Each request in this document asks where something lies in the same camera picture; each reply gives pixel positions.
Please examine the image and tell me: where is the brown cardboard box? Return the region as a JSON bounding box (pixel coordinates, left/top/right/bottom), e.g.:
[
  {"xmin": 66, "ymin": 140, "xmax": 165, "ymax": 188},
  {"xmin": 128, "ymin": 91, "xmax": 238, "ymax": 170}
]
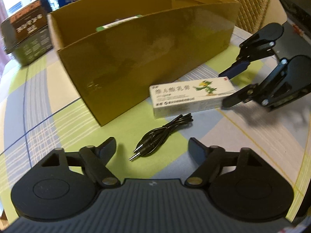
[{"xmin": 47, "ymin": 0, "xmax": 240, "ymax": 126}]

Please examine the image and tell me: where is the green barcode box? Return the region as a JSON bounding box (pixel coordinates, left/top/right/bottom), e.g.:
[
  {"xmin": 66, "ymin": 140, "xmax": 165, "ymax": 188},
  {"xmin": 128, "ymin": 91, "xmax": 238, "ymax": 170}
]
[{"xmin": 96, "ymin": 15, "xmax": 142, "ymax": 32}]

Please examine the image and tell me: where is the black audio cable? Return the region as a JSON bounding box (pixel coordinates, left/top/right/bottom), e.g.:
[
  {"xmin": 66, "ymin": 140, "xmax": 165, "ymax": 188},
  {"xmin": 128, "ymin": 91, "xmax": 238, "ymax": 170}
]
[{"xmin": 128, "ymin": 113, "xmax": 194, "ymax": 162}]

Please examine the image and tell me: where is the plaid tablecloth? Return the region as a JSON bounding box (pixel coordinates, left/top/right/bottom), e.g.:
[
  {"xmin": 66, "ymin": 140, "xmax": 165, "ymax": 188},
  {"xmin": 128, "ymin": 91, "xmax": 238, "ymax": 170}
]
[{"xmin": 1, "ymin": 51, "xmax": 310, "ymax": 223}]

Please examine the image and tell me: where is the dark Hongli food box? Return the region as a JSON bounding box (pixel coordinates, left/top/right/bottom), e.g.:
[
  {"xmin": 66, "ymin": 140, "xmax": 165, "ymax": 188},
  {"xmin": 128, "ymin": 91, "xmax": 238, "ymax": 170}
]
[{"xmin": 1, "ymin": 0, "xmax": 53, "ymax": 66}]

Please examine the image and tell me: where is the white ointment box green bird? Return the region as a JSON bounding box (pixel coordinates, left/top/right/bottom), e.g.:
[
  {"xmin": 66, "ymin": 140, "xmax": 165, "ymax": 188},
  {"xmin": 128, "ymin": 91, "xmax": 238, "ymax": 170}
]
[{"xmin": 149, "ymin": 77, "xmax": 236, "ymax": 118}]

